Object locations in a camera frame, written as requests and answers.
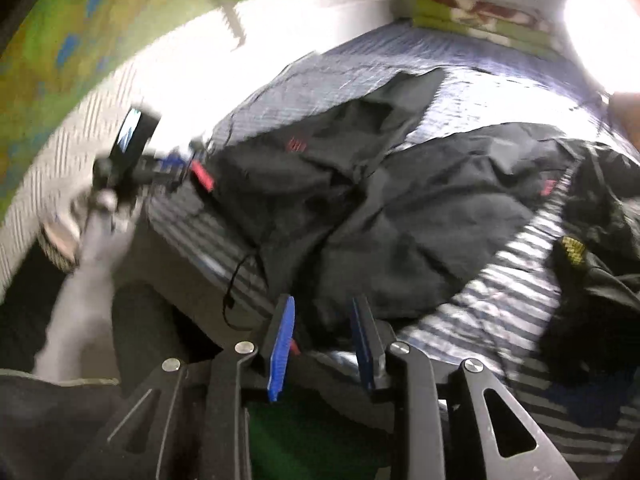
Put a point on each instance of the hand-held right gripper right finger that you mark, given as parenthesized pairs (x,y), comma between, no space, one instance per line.
(362,345)

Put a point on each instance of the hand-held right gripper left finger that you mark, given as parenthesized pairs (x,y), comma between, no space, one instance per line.
(280,350)

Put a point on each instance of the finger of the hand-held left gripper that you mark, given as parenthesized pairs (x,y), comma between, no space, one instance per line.
(169,164)
(167,184)

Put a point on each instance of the black pants red logo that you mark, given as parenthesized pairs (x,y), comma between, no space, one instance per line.
(425,220)
(280,180)

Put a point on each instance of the grey slipper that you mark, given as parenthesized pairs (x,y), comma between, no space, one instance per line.
(57,235)

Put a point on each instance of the blue white striped bed sheet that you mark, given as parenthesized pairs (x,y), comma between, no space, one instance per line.
(500,270)

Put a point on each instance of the dark garment yellow patch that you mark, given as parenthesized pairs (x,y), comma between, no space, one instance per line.
(600,285)

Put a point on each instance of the person's dark clothing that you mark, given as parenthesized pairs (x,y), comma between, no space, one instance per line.
(45,425)

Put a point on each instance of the folded green floral blanket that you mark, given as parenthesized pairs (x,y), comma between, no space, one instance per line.
(465,30)

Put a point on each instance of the bright lamp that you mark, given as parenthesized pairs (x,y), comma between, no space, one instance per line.
(607,25)

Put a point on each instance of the green wall map poster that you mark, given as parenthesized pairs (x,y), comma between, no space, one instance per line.
(75,60)

